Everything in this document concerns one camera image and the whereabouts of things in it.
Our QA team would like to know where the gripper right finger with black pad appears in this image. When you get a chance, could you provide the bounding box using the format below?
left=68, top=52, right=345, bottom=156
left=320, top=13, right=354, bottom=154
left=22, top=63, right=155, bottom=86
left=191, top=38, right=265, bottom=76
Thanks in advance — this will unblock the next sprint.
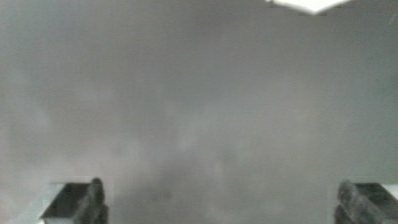
left=335, top=181, right=398, bottom=224

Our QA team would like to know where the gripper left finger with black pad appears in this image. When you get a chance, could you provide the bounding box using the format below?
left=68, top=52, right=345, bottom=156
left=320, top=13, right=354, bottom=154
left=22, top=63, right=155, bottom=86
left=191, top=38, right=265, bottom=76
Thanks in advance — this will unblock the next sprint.
left=40, top=178, right=109, bottom=224

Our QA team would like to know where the white boundary frame wall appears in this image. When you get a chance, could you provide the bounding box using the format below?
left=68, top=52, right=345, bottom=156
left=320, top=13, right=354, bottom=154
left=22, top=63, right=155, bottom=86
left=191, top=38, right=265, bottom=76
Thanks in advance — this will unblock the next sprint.
left=265, top=0, right=354, bottom=15

